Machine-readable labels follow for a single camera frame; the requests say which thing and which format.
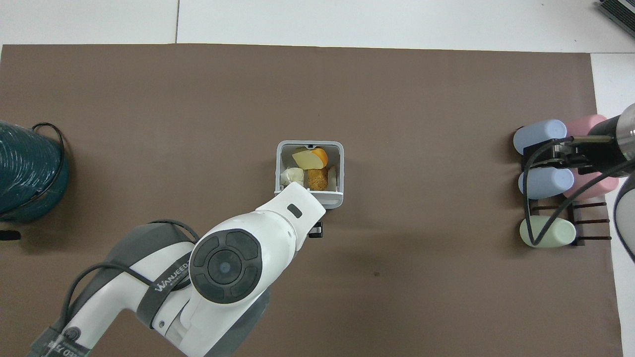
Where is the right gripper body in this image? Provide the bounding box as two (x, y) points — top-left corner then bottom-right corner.
(566, 115), (624, 175)

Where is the grey trash can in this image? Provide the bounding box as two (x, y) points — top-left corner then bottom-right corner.
(274, 140), (344, 210)

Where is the pink cup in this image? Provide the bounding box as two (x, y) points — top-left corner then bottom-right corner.
(563, 171), (620, 200)
(566, 115), (609, 140)

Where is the light blue cup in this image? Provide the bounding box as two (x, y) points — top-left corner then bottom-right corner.
(518, 168), (575, 200)
(513, 119), (568, 156)

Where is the dark wooden cup rack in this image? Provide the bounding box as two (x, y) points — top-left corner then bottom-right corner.
(521, 143), (612, 247)

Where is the light green cup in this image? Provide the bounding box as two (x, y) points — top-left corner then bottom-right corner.
(519, 215), (577, 248)

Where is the grey keyboard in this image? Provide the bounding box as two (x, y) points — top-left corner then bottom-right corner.
(596, 0), (635, 26)

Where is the brown bread piece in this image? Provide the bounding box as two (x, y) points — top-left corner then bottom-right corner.
(307, 168), (329, 192)

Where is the yellow cheese wedge orange rind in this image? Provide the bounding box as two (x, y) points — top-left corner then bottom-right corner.
(292, 147), (329, 171)

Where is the white garlic bulb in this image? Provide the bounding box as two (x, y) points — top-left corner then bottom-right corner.
(281, 167), (305, 188)

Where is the teal ribbed cylinder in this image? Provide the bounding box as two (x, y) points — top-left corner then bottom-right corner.
(0, 120), (70, 223)

